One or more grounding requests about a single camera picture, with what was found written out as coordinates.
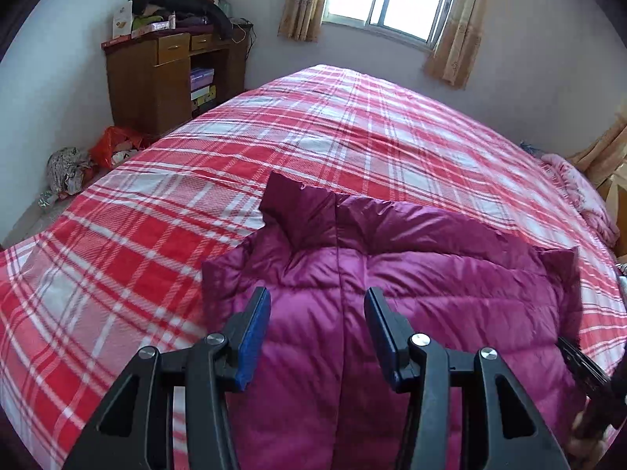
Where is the stack of boxes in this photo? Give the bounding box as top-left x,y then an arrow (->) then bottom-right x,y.
190,66 -> 216,108

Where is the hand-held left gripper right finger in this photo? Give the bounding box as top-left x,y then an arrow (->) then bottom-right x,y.
364,287 -> 571,470

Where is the brown wooden cabinet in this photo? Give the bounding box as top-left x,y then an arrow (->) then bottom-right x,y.
102,27 -> 248,135

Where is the beige patterned curtain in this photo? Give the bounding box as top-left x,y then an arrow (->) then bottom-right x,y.
568,122 -> 627,187
278,0 -> 336,42
425,0 -> 493,90

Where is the orange plastic bag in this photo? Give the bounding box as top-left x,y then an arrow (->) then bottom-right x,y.
89,126 -> 148,170

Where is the grey patterned bag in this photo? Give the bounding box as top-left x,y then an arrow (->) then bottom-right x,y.
46,147 -> 96,194

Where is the white carton box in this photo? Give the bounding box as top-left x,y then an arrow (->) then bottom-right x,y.
112,1 -> 134,40

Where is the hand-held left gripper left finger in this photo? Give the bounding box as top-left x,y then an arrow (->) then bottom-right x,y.
63,286 -> 272,470

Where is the window with white frame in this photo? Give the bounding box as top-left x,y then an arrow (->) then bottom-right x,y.
323,0 -> 464,50

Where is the wooden headboard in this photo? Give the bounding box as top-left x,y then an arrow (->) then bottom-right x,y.
605,161 -> 627,255

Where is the person's right hand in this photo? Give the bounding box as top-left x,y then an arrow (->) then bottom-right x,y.
568,411 -> 605,461

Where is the magenta puffer jacket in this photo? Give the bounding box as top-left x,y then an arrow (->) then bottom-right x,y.
202,171 -> 584,470

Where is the bed with red plaid sheet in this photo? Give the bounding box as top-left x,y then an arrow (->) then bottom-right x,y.
0,63 -> 627,470

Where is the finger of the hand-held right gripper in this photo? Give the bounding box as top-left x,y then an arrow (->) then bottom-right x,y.
558,337 -> 613,397

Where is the flat pink box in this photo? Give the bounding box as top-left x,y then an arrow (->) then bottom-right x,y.
131,22 -> 170,39

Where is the pink blanket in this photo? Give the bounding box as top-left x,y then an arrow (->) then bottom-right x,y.
541,153 -> 620,246

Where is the pile of dark clothes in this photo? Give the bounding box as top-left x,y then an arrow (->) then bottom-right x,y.
128,0 -> 236,40

